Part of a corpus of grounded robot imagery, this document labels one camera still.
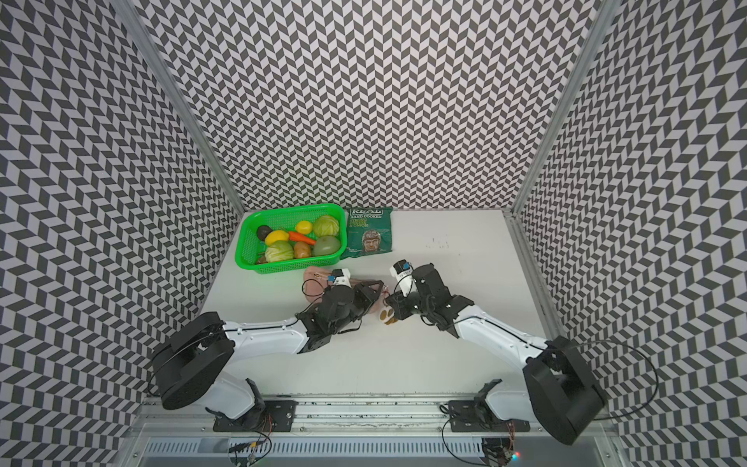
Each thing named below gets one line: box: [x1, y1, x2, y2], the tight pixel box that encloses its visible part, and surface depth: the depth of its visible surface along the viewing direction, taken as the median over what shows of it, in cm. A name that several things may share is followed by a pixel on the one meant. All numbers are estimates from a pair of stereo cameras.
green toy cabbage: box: [312, 215, 340, 238], surface depth 107 cm
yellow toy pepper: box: [264, 229, 289, 247], surface depth 107 cm
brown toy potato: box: [293, 241, 312, 258], surface depth 102 cm
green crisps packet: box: [340, 206, 393, 260], surface depth 113 cm
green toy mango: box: [311, 234, 342, 256], surface depth 101 cm
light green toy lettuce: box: [264, 240, 294, 263], surface depth 98 cm
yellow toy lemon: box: [295, 219, 313, 235], surface depth 113 cm
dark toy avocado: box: [256, 224, 273, 242], surface depth 108 cm
